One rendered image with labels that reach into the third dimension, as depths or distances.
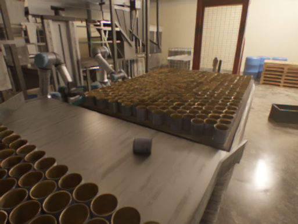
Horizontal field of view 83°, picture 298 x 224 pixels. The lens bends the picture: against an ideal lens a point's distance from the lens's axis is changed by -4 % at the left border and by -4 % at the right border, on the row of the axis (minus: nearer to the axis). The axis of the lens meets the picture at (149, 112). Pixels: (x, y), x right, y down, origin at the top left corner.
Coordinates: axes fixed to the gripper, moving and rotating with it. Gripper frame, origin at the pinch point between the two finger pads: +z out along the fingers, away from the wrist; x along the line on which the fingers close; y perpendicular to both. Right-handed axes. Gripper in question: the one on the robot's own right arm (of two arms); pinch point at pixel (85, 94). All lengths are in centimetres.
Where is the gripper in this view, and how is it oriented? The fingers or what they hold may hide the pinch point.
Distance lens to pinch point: 151.5
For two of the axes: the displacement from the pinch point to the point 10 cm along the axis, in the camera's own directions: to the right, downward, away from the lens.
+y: 0.2, 9.1, 4.1
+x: -4.9, 3.6, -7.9
